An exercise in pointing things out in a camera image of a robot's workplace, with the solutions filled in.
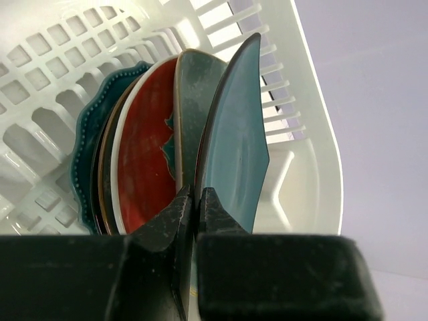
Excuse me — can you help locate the grey deer pattern plate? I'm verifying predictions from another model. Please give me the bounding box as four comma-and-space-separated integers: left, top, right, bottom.
90, 101, 120, 235

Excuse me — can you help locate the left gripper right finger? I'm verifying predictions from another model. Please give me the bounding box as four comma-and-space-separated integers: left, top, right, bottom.
196, 188, 383, 320

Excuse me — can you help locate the white plastic dish bin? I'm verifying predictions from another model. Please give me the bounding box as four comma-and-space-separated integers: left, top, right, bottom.
1, 0, 343, 235

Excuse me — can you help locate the light green rectangular plate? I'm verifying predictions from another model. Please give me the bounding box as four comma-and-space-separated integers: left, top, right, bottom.
173, 49, 227, 191

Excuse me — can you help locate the red and teal floral plate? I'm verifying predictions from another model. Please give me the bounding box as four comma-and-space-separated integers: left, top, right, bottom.
110, 56, 177, 234

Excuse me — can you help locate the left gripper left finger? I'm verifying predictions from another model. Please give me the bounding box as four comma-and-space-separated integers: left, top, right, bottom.
1, 187, 193, 320

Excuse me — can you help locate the teal scalloped round plate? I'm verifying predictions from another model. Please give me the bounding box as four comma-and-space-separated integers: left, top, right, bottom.
69, 61, 152, 234

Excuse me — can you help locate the dark teal angular plate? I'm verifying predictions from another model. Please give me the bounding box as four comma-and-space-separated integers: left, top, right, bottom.
195, 33, 270, 232

